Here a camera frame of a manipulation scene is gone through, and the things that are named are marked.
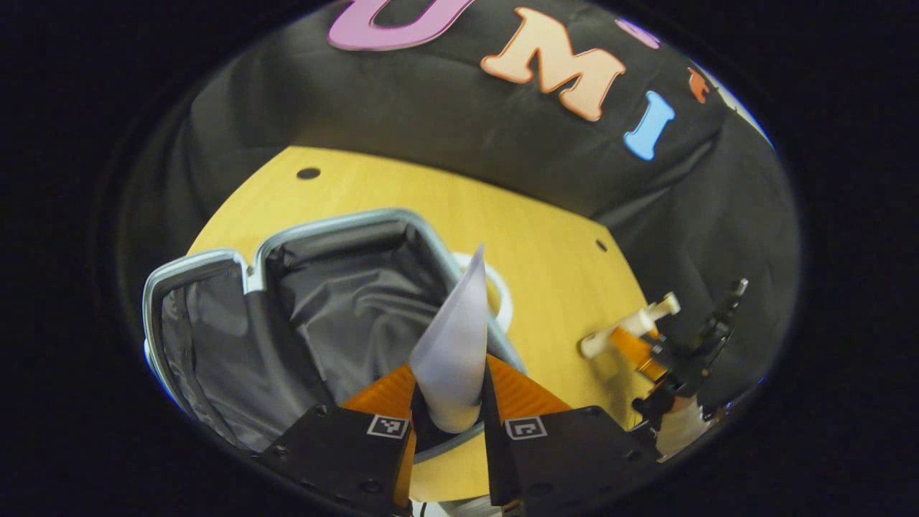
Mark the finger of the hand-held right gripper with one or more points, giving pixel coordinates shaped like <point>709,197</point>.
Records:
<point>721,316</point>
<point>639,352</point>

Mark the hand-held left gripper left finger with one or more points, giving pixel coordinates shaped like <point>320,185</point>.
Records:
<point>337,452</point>

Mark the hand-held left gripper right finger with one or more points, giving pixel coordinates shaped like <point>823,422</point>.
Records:
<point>560,459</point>

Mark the light blue suitcase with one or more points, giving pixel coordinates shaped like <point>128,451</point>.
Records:
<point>344,301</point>

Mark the white squeeze tube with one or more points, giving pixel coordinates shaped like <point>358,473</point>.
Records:
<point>456,345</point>

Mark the black backdrop cloth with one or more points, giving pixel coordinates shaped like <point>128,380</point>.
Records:
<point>431,122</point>

